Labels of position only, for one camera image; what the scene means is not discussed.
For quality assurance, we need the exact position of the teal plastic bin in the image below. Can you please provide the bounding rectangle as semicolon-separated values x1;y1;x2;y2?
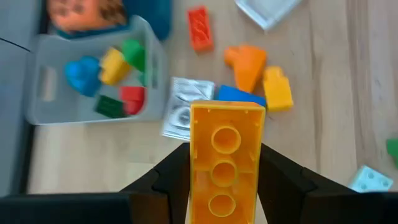
55;0;174;41

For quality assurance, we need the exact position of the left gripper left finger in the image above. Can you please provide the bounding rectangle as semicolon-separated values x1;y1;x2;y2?
119;142;191;224

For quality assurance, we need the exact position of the mint green brick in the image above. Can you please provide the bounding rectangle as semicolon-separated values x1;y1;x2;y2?
348;164;394;194

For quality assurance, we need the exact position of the orange-red brick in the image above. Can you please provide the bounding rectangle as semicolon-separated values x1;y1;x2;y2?
186;6;215;52

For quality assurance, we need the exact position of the ornate playing card deck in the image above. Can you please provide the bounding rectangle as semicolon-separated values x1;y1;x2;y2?
161;77;215;142

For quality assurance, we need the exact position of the light grey plastic bin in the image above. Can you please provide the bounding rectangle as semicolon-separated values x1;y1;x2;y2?
26;15;170;125

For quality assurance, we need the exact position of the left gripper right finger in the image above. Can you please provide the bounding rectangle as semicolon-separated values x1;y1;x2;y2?
257;142;351;224

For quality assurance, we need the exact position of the blue toy block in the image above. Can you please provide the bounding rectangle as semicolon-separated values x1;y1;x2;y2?
216;85;267;106

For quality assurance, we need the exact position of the bright green toy block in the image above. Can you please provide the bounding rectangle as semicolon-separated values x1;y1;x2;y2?
386;138;398;169

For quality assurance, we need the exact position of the orange toy block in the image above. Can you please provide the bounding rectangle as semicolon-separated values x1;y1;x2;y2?
223;45;267;93

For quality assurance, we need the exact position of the dark green brick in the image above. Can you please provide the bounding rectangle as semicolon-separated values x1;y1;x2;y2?
94;95;127;119

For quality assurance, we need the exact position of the yellow three-stud brick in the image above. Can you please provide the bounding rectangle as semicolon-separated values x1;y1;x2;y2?
188;99;267;224

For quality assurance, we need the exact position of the orange foam die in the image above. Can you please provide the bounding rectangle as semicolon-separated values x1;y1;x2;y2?
46;0;127;32

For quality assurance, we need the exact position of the red toy block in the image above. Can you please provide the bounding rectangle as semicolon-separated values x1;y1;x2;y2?
119;86;146;115

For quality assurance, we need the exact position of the light blue rounded block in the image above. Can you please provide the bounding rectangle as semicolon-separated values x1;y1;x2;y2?
64;55;102;97

